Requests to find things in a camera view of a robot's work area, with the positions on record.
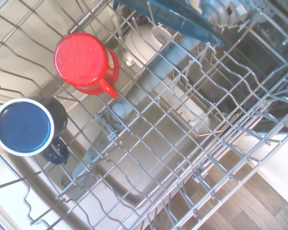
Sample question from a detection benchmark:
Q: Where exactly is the red speckled enamel mug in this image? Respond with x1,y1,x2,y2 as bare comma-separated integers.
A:
53,32,120,99

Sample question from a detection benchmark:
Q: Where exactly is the navy mug with white rim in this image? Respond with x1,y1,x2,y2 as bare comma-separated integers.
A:
0,95,70,165

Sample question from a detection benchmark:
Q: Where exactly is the stainless steel dishwasher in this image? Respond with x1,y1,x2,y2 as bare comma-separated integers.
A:
0,0,288,230

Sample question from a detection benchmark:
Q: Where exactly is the white ceramic bowl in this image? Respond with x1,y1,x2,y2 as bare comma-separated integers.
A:
123,25,173,65

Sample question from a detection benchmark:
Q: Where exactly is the grey wire dishwasher rack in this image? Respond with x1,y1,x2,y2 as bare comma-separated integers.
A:
0,0,288,230

